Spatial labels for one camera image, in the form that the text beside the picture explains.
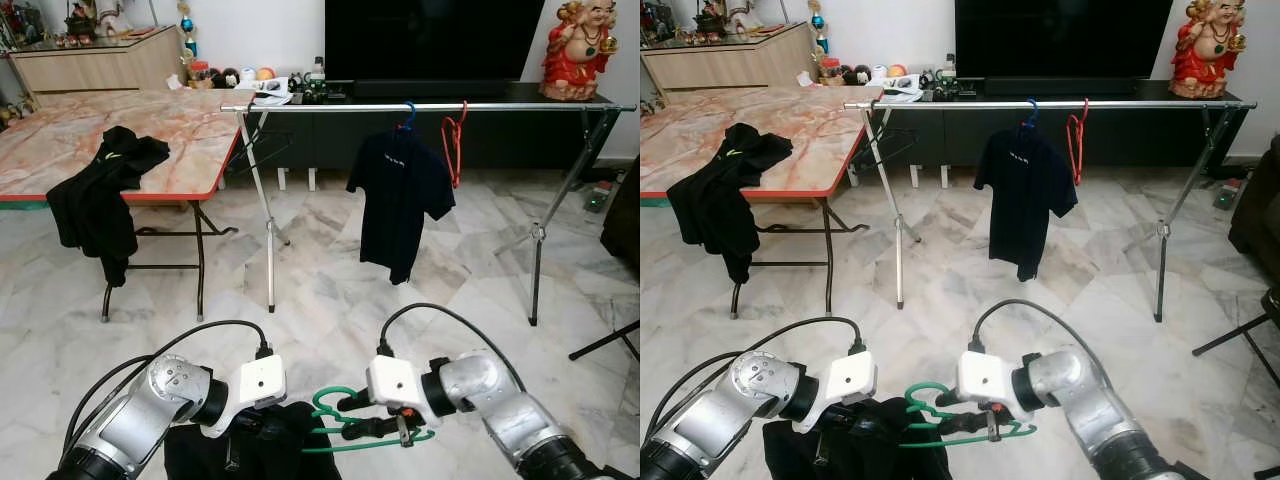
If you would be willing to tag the silver metal clothes rack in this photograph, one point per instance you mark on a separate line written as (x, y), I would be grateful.
(520, 104)
(1150, 103)

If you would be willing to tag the black shirt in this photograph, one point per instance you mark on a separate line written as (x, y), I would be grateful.
(850, 455)
(250, 455)

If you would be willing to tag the light wooden sideboard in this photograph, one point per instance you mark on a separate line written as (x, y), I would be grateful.
(720, 68)
(90, 70)

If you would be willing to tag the clear plastic bottle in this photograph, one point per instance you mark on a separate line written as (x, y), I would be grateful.
(318, 72)
(947, 68)

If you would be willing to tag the red lidded jar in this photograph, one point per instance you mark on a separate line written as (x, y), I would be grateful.
(200, 75)
(831, 72)

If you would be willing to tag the dark brown sofa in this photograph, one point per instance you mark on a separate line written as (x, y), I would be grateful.
(1258, 210)
(625, 220)

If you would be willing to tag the black garment with yellow logo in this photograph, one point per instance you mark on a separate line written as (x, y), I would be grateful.
(100, 200)
(722, 198)

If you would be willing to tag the black mouse plush toy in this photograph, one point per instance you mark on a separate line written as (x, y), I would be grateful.
(226, 78)
(857, 75)

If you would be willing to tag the floor power strip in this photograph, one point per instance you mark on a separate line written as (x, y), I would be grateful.
(1226, 195)
(596, 200)

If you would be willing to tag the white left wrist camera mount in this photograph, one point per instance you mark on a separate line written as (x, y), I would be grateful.
(255, 385)
(848, 378)

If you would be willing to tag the red laughing Buddha statue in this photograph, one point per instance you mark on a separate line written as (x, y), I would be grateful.
(577, 55)
(1206, 52)

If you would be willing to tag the blue gold trophy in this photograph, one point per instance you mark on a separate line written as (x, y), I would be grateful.
(188, 35)
(819, 32)

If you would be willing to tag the orange round plush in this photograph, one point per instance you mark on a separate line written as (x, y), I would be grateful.
(897, 71)
(266, 74)

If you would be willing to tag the red plastic clothes hanger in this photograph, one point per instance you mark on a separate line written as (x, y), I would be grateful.
(1070, 135)
(447, 135)

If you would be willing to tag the black flat screen television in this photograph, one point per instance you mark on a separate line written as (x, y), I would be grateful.
(430, 40)
(1060, 40)

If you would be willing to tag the marble pattern folding table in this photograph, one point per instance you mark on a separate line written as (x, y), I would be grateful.
(780, 118)
(150, 120)

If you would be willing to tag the black soundbar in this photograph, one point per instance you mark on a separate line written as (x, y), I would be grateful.
(430, 88)
(1060, 86)

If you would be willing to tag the black metal stand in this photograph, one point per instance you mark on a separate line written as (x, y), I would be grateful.
(1230, 340)
(605, 342)

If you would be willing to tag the pink tissue pack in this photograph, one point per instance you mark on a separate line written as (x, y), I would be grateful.
(175, 82)
(805, 80)

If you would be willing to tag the black television console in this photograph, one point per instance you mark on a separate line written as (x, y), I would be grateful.
(1130, 135)
(520, 135)

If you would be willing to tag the navy blue t-shirt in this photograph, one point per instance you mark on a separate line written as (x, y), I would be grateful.
(400, 200)
(1025, 200)

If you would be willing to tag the stack of white papers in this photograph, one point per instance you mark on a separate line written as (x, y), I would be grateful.
(900, 90)
(268, 92)

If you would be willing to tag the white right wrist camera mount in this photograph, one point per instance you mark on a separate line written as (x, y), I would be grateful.
(400, 380)
(990, 375)

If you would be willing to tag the blue plastic clothes hanger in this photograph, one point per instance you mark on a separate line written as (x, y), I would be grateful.
(1034, 112)
(411, 115)

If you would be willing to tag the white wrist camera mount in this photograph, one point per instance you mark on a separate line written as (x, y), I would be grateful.
(990, 375)
(400, 380)
(255, 385)
(848, 378)

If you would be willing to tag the green plastic clothes hanger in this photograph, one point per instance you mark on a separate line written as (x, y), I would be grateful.
(925, 384)
(335, 388)

